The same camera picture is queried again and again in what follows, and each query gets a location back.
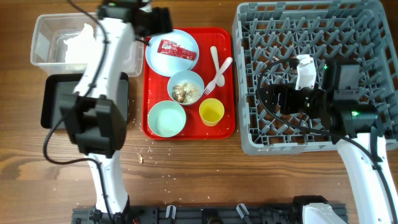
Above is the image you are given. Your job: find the red sauce packet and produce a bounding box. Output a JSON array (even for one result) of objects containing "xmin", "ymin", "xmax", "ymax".
[{"xmin": 157, "ymin": 39, "xmax": 197, "ymax": 61}]

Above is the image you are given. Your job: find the light blue plate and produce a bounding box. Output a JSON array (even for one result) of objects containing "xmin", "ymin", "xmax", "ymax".
[{"xmin": 146, "ymin": 29, "xmax": 199, "ymax": 77}]

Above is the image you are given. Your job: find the white plastic spoon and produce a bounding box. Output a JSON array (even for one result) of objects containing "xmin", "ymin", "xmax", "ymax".
[{"xmin": 210, "ymin": 46, "xmax": 225, "ymax": 86}]

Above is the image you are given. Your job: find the light blue bowl with food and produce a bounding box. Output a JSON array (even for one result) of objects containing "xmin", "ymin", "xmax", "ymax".
[{"xmin": 167, "ymin": 70, "xmax": 205, "ymax": 106}]

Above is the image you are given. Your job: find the yellow plastic cup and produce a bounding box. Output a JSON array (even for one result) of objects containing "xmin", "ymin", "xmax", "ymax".
[{"xmin": 199, "ymin": 98, "xmax": 225, "ymax": 126}]

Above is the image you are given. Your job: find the white plastic fork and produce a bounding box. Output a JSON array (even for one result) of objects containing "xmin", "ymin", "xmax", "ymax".
[{"xmin": 203, "ymin": 57, "xmax": 233, "ymax": 95}]

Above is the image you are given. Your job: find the white napkin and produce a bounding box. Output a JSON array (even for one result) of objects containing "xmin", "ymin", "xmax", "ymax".
[{"xmin": 63, "ymin": 23, "xmax": 96, "ymax": 63}]

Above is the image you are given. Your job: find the mint green bowl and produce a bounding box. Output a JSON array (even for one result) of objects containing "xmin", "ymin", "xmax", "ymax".
[{"xmin": 147, "ymin": 100, "xmax": 187, "ymax": 138}]

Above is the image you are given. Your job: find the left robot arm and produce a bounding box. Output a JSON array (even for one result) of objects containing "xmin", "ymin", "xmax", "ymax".
[{"xmin": 60, "ymin": 1, "xmax": 172, "ymax": 223}]

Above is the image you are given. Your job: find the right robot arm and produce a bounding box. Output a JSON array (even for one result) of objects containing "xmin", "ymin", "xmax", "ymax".
[{"xmin": 256, "ymin": 55, "xmax": 397, "ymax": 223}]

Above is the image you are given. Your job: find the grey dishwasher rack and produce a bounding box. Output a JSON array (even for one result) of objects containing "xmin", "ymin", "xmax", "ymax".
[{"xmin": 232, "ymin": 1, "xmax": 397, "ymax": 155}]

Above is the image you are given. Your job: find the red serving tray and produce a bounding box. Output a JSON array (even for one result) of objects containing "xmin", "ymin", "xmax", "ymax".
[{"xmin": 142, "ymin": 27, "xmax": 235, "ymax": 140}]

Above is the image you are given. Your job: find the clear plastic bin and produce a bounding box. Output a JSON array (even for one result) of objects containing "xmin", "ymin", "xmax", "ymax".
[{"xmin": 30, "ymin": 11, "xmax": 144, "ymax": 78}]

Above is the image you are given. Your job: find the black plastic tray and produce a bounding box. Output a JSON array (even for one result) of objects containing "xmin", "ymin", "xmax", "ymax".
[{"xmin": 40, "ymin": 72, "xmax": 129, "ymax": 129}]

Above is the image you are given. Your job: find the black mounting rail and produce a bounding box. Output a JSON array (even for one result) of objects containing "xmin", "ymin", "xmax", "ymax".
[{"xmin": 71, "ymin": 203, "xmax": 348, "ymax": 224}]

